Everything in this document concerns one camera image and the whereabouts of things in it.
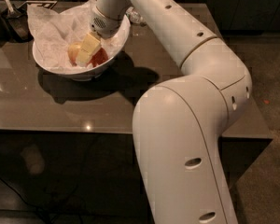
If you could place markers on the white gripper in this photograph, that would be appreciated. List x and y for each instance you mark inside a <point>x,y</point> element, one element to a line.
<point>106,25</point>

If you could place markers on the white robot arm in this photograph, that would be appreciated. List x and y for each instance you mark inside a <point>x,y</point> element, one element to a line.
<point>177,123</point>

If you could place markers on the red apple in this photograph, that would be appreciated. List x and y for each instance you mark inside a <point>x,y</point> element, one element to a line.
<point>98,58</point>

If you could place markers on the yellow-red apple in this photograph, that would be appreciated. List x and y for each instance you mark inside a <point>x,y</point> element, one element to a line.
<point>74,53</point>

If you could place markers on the white bowl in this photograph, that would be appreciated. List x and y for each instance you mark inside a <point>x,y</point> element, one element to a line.
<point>53,69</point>

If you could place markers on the white crumpled paper liner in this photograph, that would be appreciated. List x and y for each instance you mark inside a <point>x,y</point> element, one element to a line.
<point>53,34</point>

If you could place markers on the clear plastic water bottle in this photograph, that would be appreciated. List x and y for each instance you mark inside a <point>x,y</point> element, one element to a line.
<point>134,16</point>

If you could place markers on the black patterned tray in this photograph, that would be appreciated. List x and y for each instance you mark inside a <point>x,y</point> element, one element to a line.
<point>44,4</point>

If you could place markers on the dark dustpan with handle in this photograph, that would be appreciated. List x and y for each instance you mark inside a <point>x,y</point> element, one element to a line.
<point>17,23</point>

